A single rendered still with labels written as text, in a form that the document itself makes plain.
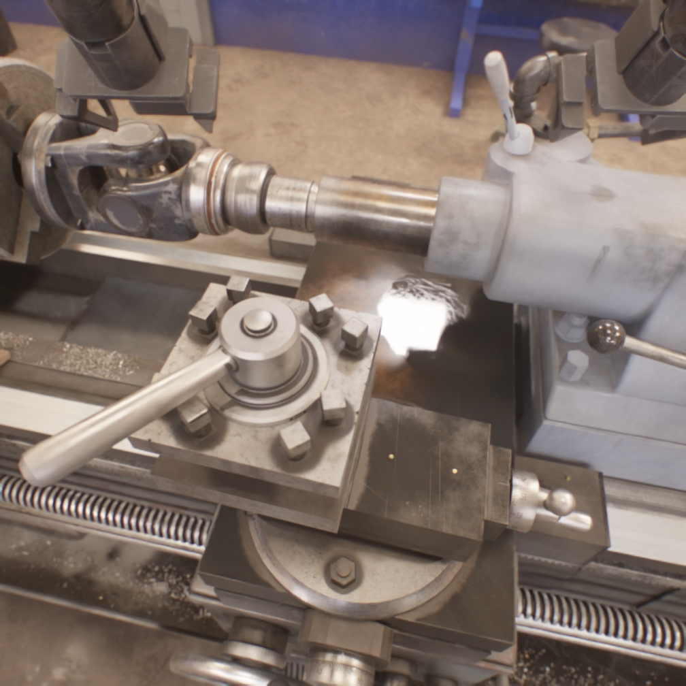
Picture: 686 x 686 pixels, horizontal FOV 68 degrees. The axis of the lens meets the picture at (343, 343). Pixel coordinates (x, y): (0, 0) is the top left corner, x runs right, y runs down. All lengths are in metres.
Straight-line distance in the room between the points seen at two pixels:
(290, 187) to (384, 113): 2.63
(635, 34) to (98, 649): 1.57
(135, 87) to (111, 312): 0.66
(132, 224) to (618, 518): 0.71
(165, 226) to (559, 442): 0.56
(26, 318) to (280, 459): 0.86
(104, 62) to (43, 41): 4.01
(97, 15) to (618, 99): 0.41
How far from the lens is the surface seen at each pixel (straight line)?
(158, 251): 1.01
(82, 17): 0.45
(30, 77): 0.82
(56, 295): 1.19
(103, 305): 1.11
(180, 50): 0.52
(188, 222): 0.67
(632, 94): 0.54
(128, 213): 0.68
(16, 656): 1.68
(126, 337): 1.04
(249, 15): 3.95
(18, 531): 1.30
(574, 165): 0.66
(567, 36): 2.69
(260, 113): 3.22
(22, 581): 1.26
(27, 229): 0.79
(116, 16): 0.45
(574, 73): 0.56
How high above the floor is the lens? 1.48
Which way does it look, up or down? 51 degrees down
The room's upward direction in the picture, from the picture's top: 2 degrees clockwise
